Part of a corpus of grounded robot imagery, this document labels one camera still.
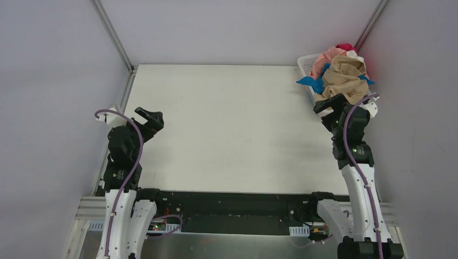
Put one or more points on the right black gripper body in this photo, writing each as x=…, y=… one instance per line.
x=328, y=107

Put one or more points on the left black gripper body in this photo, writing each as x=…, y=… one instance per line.
x=148, y=123

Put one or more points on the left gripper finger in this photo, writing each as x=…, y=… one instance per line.
x=157, y=121
x=149, y=116

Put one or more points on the beige t shirt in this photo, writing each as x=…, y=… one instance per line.
x=343, y=76

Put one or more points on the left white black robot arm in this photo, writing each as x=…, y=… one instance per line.
x=129, y=209

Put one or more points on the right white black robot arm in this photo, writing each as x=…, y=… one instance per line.
x=362, y=232

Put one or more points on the blue t shirt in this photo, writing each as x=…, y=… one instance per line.
x=318, y=86

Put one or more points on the pink t shirt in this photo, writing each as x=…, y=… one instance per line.
x=324, y=58

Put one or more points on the white t shirt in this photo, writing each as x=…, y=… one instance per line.
x=353, y=54

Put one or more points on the white plastic laundry basket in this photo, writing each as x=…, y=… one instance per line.
x=305, y=65

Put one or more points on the red t shirt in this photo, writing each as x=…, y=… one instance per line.
x=347, y=47

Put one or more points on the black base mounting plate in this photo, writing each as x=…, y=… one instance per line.
x=237, y=213

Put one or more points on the right aluminium frame post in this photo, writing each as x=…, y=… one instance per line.
x=370, y=24

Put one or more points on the aluminium frame post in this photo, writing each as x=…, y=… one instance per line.
x=370, y=24
x=111, y=32

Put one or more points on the aluminium front rail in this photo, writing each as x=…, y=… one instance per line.
x=94, y=208

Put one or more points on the left white cable duct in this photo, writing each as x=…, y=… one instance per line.
x=154, y=228

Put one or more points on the white cable duct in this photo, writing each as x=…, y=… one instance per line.
x=154, y=228
x=300, y=231

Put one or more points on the right white cable duct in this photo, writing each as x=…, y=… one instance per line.
x=300, y=231

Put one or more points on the left aluminium frame post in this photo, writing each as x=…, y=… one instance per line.
x=111, y=32

